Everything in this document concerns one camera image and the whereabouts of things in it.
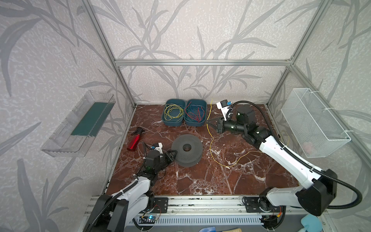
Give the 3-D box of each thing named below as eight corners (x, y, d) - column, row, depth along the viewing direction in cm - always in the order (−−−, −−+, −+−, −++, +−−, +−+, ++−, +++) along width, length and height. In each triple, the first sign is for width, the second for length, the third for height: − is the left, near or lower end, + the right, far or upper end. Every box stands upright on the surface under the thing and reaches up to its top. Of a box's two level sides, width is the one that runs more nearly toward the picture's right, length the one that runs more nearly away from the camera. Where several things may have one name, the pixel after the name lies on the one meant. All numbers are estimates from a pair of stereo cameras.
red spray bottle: (128, 151, 96) (126, 148, 93) (136, 130, 107) (135, 127, 104) (137, 151, 96) (135, 148, 93) (144, 130, 107) (142, 127, 103)
